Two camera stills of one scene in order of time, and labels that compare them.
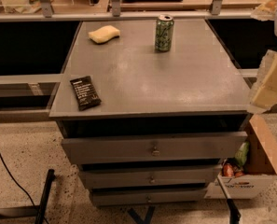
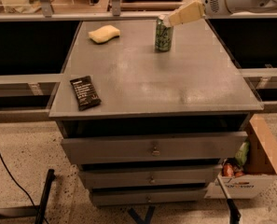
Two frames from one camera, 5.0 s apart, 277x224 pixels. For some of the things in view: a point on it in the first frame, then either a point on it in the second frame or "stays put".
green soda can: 164,33 stays put
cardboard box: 264,162 stays put
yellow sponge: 103,34 stays put
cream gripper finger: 271,80 → 189,11
